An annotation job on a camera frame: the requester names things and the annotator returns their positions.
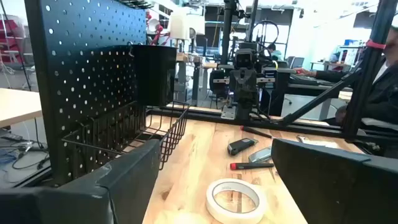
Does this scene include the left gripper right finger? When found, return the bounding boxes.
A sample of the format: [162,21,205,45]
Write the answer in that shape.
[271,138,398,224]

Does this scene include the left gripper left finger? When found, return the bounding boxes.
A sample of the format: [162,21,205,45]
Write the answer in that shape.
[0,139,161,224]

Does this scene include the grey utility knife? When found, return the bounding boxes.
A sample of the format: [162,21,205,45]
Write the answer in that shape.
[248,146,274,164]

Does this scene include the black red-tipped screwdriver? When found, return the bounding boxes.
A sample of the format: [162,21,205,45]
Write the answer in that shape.
[229,162,275,171]
[239,125,275,139]

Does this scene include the person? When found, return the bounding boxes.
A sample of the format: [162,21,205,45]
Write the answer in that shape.
[266,43,283,62]
[315,14,398,127]

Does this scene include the person's hand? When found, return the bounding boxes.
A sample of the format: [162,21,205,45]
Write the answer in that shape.
[293,67,317,78]

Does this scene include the black pegboard bin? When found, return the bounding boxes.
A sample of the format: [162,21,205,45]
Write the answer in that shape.
[131,44,177,108]

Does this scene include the white tape roll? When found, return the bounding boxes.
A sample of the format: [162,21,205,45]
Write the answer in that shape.
[205,178,267,224]

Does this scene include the light wooden desk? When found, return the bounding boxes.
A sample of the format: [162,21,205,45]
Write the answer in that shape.
[0,88,43,129]

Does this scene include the red tape band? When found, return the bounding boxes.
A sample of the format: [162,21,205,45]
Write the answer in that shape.
[365,39,387,50]

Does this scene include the black metal pegboard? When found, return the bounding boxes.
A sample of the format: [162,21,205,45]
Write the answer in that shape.
[24,0,149,187]

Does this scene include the red storage bins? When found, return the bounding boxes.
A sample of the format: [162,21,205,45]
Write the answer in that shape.
[0,19,28,65]

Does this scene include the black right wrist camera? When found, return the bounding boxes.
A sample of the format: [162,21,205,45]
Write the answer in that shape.
[234,49,257,70]

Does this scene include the black wire basket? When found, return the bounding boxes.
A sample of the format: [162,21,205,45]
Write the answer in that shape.
[61,100,191,180]

